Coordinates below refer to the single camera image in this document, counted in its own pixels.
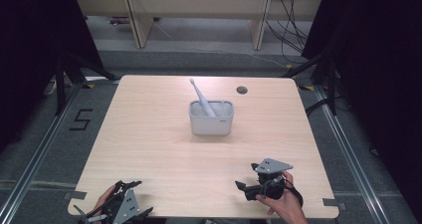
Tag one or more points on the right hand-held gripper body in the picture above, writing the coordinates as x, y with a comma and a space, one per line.
272, 184

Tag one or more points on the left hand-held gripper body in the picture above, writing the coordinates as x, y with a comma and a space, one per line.
117, 211

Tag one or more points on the grey plastic holder box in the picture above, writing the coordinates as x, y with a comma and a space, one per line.
210, 126

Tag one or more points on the white electric toothbrush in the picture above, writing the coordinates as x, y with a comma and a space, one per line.
202, 99

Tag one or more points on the person's left hand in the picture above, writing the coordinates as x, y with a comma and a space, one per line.
102, 201

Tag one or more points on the person's right hand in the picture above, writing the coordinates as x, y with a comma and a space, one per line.
288, 207

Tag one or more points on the grey tape strip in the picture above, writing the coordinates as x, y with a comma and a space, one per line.
75, 195
333, 203

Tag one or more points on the black tape floor mark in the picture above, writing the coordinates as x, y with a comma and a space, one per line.
80, 119

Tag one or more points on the yellow tape piece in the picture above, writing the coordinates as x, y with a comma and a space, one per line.
307, 88
90, 86

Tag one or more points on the black metal stand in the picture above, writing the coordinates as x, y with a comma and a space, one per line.
60, 84
331, 84

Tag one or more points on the black curtain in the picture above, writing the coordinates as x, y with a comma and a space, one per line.
33, 35
381, 68

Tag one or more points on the small dark purple object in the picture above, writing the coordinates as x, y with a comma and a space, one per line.
118, 20

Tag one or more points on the light wooden shelf unit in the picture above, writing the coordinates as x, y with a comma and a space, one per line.
199, 5

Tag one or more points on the metal floor rail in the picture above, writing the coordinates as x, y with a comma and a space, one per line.
36, 157
348, 157

